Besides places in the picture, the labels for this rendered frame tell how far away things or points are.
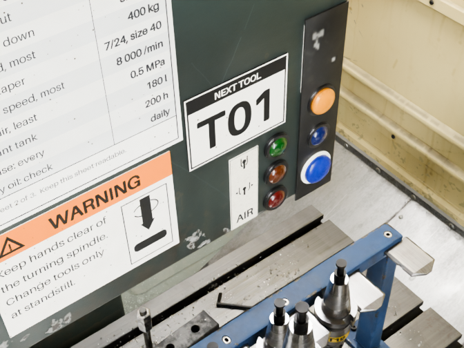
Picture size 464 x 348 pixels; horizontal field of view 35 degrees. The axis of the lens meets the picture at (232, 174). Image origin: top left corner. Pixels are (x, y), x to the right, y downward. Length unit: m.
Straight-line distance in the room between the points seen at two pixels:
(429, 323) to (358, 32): 0.66
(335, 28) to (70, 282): 0.29
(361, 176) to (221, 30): 1.37
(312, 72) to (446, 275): 1.16
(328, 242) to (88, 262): 1.09
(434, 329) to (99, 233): 1.05
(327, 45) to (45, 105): 0.25
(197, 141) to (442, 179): 1.20
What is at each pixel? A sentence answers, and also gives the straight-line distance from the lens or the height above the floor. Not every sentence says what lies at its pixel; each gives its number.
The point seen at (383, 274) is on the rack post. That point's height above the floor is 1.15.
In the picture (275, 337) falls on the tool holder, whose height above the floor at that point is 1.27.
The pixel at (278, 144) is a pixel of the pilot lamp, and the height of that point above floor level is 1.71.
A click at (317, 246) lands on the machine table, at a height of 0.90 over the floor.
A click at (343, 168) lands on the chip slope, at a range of 1.89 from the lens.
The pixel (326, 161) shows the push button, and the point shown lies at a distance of 0.69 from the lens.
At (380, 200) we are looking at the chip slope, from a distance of 1.83.
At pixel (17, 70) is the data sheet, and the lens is 0.46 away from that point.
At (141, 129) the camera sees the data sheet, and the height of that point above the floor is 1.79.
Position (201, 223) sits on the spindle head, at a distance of 0.64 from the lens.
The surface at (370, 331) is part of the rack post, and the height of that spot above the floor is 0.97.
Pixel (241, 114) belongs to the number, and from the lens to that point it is 0.59.
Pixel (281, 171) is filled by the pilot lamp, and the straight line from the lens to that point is 0.65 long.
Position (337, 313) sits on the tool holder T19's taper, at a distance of 1.10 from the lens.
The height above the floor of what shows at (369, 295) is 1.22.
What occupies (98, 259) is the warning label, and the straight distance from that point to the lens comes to 0.59.
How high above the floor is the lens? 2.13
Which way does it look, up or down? 44 degrees down
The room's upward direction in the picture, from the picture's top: 2 degrees counter-clockwise
